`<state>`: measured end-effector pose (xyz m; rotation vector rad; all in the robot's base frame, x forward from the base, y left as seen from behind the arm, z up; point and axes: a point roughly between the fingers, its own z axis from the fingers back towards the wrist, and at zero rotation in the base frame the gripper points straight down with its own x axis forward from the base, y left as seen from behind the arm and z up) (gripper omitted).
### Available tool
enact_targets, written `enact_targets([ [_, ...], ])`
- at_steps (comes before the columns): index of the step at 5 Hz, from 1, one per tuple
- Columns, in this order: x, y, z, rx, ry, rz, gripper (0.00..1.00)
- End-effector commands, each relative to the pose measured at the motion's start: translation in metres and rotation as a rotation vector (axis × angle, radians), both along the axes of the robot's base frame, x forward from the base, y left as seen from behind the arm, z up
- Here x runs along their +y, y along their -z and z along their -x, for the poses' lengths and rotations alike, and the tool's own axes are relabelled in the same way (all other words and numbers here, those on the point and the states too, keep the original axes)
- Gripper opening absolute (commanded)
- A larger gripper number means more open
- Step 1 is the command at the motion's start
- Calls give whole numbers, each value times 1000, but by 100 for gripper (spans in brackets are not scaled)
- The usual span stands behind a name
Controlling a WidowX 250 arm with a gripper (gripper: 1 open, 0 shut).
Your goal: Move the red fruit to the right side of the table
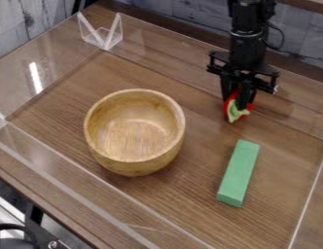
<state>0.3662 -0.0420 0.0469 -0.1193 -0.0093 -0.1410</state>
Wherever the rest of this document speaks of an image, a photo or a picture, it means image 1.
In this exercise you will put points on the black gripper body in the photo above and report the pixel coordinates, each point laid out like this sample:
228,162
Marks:
243,62

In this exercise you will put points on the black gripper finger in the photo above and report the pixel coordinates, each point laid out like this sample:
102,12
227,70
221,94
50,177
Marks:
228,85
245,95

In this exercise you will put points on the red plush fruit green leaf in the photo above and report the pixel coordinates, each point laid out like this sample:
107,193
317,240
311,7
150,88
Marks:
232,113

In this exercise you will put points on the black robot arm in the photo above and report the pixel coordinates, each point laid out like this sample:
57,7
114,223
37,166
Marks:
251,16

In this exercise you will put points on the round wooden bowl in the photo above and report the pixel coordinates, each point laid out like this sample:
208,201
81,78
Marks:
134,130

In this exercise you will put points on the green rectangular block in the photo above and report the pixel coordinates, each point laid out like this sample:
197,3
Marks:
239,172

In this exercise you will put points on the black metal table leg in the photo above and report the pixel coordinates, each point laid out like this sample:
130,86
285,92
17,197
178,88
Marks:
53,236

